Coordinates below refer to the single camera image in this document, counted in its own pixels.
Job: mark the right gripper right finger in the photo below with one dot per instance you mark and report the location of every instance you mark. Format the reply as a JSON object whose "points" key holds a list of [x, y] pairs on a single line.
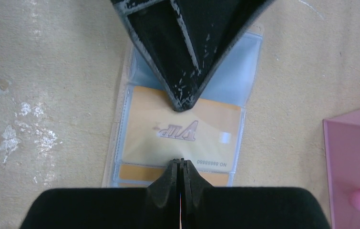
{"points": [[207, 207]]}

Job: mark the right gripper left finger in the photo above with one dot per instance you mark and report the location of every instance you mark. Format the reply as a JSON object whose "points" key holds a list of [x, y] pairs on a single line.
{"points": [[154, 207]]}

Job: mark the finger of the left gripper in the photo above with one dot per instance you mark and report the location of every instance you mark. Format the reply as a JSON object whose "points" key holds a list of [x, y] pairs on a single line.
{"points": [[185, 41]]}

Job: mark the tan card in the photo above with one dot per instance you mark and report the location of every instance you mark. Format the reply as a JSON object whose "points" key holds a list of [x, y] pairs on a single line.
{"points": [[155, 134]]}

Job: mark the beige card holder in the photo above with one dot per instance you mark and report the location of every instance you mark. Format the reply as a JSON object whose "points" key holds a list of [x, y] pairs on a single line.
{"points": [[231, 84]]}

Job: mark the pink box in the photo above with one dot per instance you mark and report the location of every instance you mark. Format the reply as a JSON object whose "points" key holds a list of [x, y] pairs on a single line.
{"points": [[342, 149]]}

